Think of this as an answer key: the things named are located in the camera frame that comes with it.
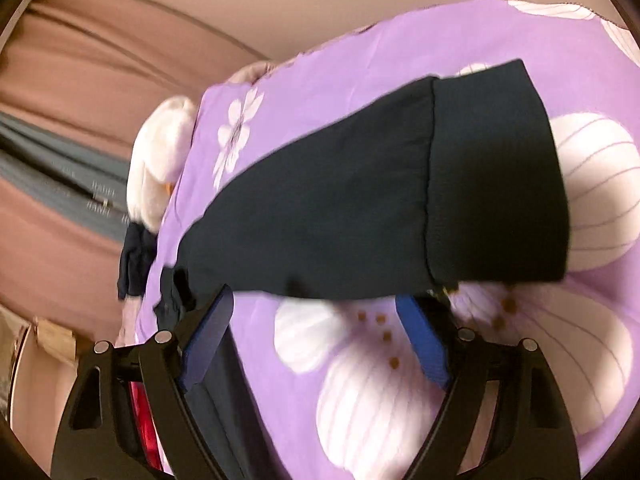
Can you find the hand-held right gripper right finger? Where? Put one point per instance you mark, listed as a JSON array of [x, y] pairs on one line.
[[426, 342]]

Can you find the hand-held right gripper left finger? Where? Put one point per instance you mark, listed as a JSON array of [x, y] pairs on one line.
[[206, 340]]

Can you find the dark navy sweater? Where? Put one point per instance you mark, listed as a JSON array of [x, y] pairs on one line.
[[350, 190]]

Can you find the folded dark navy clothes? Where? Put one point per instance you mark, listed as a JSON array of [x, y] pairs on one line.
[[134, 260]]

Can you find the red down jacket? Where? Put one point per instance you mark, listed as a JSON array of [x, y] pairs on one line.
[[144, 422]]

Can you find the brown cardboard box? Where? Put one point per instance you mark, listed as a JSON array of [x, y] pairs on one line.
[[52, 337]]

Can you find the white plush toy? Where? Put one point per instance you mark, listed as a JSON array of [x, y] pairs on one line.
[[157, 160]]

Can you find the purple floral blanket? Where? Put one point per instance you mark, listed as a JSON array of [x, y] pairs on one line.
[[360, 85]]

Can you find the pink-brown curtain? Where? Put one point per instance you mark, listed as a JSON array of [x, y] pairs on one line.
[[75, 60]]

